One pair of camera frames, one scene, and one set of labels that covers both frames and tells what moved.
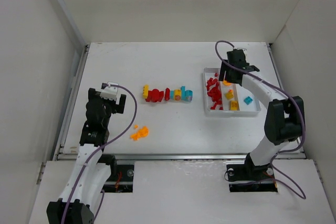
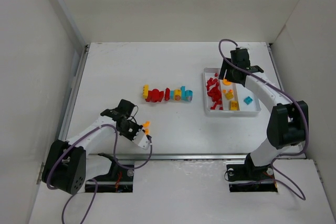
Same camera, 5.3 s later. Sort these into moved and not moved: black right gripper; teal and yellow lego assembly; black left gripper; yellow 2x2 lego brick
Moved: black left gripper
Not moved: yellow 2x2 lego brick; teal and yellow lego assembly; black right gripper
